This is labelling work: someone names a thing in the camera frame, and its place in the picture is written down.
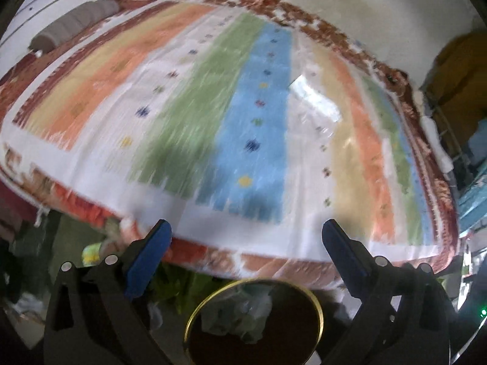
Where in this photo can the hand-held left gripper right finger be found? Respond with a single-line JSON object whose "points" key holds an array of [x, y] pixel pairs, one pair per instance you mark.
{"points": [[346, 262]]}

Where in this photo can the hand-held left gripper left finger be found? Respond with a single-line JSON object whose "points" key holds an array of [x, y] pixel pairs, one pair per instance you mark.
{"points": [[148, 262]]}

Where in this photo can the white tissue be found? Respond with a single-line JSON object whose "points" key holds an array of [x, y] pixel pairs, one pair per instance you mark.
{"points": [[214, 319]]}

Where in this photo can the dark bin with gold rim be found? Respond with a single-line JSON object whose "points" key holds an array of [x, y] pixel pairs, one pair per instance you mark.
{"points": [[291, 334]]}

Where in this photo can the green plastic bag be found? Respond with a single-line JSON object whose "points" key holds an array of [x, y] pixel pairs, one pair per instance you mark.
{"points": [[182, 289]]}

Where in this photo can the yellow-green packet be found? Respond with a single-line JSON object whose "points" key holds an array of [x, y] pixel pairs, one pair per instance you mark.
{"points": [[92, 254]]}

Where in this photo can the striped multicolour bed cover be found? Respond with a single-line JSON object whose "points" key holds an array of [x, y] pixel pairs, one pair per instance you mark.
{"points": [[266, 265]]}

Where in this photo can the teal box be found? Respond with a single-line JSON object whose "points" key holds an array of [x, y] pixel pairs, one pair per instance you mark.
{"points": [[472, 199]]}

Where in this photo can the clear plastic wrapper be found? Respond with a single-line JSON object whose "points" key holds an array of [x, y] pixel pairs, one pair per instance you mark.
{"points": [[315, 100]]}

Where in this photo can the striped colourful blanket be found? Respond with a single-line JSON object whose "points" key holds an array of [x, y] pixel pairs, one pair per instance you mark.
{"points": [[247, 121]]}

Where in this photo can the yellow cloth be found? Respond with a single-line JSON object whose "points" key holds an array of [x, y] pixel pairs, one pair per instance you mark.
{"points": [[460, 76]]}

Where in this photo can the grey rolled cloth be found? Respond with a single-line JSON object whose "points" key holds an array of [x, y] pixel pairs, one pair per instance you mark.
{"points": [[76, 22]]}

